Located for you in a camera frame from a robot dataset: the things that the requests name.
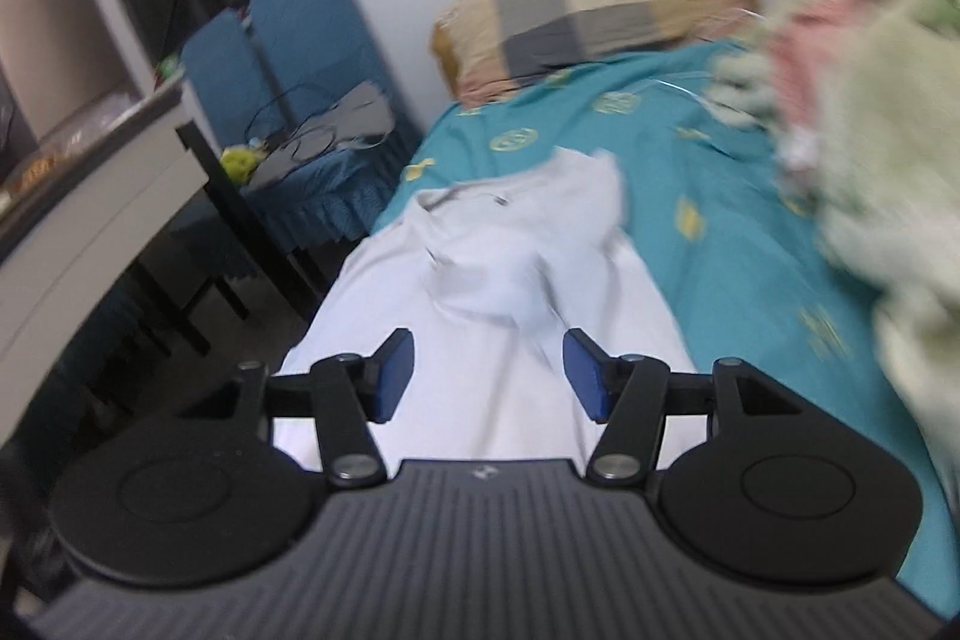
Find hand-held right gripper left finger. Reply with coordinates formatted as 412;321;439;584
178;328;416;485

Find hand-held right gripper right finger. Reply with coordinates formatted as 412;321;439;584
562;328;807;488

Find white shirt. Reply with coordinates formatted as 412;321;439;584
271;148;695;470

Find teal patterned bed sheet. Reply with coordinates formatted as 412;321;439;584
371;40;960;611

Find yellow green plush toy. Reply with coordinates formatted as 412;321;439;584
219;139;268;187

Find blue covered chair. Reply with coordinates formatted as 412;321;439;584
178;0;422;320

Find white desk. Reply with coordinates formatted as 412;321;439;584
0;77;211;431

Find plaid pillow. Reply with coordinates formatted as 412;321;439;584
429;0;760;107

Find pink and green fuzzy blanket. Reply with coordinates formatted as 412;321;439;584
709;0;960;498

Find black cable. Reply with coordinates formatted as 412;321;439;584
241;10;391;163

